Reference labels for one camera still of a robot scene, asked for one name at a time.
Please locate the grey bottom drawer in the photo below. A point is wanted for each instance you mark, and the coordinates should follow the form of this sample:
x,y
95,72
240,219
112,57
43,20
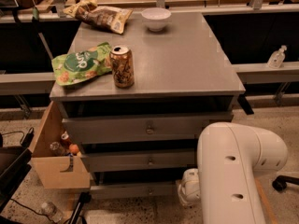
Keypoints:
x,y
132,190

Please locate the grey drawer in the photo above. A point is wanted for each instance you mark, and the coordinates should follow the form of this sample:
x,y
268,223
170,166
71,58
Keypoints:
x,y
134,128
132,190
139,160

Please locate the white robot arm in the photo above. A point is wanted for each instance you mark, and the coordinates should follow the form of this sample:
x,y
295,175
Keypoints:
x,y
229,157

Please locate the grey drawer cabinet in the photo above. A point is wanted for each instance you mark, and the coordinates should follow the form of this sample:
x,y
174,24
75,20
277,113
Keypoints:
x,y
180,70

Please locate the grey top drawer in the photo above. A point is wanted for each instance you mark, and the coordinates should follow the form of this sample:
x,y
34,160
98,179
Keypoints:
x,y
134,128

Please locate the grey middle drawer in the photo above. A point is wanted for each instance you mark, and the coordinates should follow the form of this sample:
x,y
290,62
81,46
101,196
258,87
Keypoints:
x,y
139,160

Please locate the brown soda can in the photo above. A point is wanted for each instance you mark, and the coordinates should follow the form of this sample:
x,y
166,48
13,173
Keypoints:
x,y
121,60

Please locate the green snack bag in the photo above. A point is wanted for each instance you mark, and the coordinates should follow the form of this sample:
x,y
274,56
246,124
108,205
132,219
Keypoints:
x,y
73,68

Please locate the white bowl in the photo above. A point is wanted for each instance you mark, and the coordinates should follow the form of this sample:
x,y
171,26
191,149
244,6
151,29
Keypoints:
x,y
155,18

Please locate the orange fruit in box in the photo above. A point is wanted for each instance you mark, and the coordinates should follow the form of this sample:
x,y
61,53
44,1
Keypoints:
x,y
73,148

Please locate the brown chip bag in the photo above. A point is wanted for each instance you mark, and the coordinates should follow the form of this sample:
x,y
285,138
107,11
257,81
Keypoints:
x,y
100,17

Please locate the bottle in wooden box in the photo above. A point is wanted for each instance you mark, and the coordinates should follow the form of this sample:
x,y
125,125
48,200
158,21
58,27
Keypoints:
x,y
58,149

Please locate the wooden side box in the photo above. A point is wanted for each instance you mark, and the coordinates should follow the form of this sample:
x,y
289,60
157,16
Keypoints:
x,y
56,172

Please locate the clear sanitizer bottle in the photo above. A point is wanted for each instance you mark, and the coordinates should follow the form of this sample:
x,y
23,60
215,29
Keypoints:
x,y
277,58

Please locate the clear plastic floor bottle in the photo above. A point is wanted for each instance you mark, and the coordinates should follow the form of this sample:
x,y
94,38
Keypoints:
x,y
52,212

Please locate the black equipment at left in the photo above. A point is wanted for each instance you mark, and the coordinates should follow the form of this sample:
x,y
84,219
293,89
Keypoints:
x,y
13,169

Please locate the black chair base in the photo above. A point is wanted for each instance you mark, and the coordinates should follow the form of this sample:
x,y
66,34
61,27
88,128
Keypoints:
x,y
280,183

